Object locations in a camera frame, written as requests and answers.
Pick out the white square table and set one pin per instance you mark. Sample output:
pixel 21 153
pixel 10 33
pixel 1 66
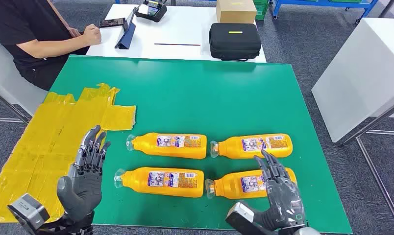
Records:
pixel 362 74

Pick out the black smartphone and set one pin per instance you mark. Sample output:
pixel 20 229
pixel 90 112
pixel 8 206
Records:
pixel 112 22

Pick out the black carrying case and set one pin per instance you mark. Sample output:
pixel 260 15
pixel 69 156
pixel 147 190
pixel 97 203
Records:
pixel 235 42

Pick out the green table mat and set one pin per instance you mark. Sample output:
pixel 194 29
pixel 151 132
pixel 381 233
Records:
pixel 200 103

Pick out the black handheld controller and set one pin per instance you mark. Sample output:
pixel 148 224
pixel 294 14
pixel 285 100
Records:
pixel 151 11

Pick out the thin dark stick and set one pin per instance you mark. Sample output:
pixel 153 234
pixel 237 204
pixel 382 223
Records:
pixel 177 44

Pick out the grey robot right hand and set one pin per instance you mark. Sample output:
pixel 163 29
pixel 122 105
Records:
pixel 286 201

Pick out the green storage crate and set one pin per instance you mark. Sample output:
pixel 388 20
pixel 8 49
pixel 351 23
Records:
pixel 261 9

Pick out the tablet in blue cover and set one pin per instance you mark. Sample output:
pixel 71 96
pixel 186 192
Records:
pixel 128 35

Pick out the yellow plastic sheet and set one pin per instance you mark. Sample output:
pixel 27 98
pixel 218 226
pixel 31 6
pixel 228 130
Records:
pixel 44 146

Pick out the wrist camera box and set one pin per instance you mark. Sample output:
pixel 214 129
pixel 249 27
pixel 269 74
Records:
pixel 241 215
pixel 28 211

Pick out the person's left hand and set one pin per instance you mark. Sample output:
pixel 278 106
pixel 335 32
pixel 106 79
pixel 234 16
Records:
pixel 75 32

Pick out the orange detergent bottle clear cap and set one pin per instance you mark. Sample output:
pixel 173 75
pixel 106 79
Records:
pixel 171 150
pixel 229 186
pixel 236 147
pixel 161 188

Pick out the grey metal table frame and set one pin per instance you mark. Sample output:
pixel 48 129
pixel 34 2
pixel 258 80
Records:
pixel 375 181

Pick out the white side table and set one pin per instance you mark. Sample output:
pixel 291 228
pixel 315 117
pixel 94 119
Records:
pixel 8 77

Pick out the person's left forearm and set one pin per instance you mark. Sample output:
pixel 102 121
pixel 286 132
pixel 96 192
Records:
pixel 59 15

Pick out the person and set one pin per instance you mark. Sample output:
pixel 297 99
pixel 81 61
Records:
pixel 18 26

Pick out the brown cardboard box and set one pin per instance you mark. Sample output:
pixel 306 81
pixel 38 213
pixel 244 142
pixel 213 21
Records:
pixel 236 11

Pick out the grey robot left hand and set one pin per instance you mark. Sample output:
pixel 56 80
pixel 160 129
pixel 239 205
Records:
pixel 80 194

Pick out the person's right forearm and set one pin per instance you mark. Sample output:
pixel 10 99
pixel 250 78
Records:
pixel 54 46

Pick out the person's right hand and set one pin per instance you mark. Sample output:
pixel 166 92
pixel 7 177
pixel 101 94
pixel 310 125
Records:
pixel 92 35

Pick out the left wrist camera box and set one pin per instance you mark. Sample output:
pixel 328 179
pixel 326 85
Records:
pixel 28 211

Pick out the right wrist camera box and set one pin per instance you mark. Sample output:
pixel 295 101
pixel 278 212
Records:
pixel 241 215

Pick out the blue metal rack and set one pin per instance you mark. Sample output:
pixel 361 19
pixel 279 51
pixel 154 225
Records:
pixel 323 4

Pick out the long white table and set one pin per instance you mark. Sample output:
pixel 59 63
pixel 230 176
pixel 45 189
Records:
pixel 180 29

